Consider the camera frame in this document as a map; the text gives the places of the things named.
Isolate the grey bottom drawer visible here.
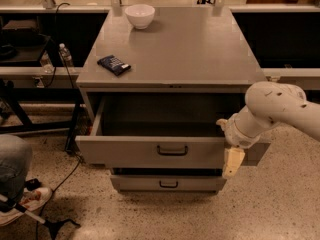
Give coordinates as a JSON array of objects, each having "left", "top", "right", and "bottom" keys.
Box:
[{"left": 110, "top": 175, "right": 226, "bottom": 192}]

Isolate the grey drawer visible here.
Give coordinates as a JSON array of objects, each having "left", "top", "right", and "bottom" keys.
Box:
[
  {"left": 76, "top": 93, "right": 244, "bottom": 169},
  {"left": 110, "top": 175, "right": 226, "bottom": 192}
]

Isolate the white ceramic bowl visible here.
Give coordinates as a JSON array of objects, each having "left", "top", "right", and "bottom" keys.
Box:
[{"left": 125, "top": 4, "right": 155, "bottom": 29}]

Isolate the black floor cable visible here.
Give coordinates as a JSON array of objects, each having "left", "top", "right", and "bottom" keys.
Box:
[{"left": 35, "top": 158, "right": 83, "bottom": 240}]

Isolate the dark blue snack packet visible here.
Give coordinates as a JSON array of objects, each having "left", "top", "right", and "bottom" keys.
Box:
[{"left": 97, "top": 55, "right": 131, "bottom": 76}]

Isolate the black white tripod stand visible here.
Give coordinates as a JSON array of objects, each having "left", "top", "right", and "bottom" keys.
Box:
[{"left": 0, "top": 194, "right": 81, "bottom": 240}]

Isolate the clear plastic water bottle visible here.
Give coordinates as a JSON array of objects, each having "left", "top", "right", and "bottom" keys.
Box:
[{"left": 59, "top": 43, "right": 74, "bottom": 68}]

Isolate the grey drawer cabinet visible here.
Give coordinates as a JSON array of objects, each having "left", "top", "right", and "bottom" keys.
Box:
[{"left": 77, "top": 7, "right": 265, "bottom": 179}]

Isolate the grey top drawer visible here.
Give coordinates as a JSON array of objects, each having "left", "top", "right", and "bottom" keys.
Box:
[{"left": 76, "top": 93, "right": 244, "bottom": 169}]

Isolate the white orange sneaker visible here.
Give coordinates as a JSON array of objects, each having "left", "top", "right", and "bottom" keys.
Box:
[{"left": 0, "top": 187, "right": 52, "bottom": 227}]

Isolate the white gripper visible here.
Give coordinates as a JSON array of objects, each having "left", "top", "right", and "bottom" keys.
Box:
[{"left": 216, "top": 114, "right": 263, "bottom": 179}]

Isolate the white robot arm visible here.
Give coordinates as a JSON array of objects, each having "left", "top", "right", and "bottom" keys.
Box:
[{"left": 216, "top": 81, "right": 320, "bottom": 179}]

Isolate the person's leg in jeans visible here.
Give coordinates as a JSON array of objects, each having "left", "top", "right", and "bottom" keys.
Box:
[{"left": 0, "top": 134, "right": 32, "bottom": 202}]

